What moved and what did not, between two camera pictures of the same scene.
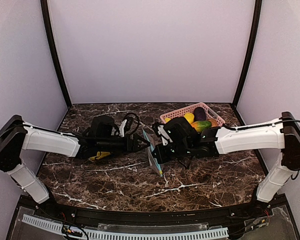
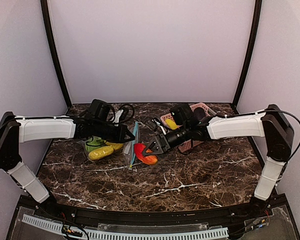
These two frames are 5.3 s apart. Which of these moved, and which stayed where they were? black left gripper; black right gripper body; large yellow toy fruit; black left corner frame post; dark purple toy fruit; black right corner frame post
Moved: black left gripper; black right gripper body
Stayed: black left corner frame post; black right corner frame post; dark purple toy fruit; large yellow toy fruit
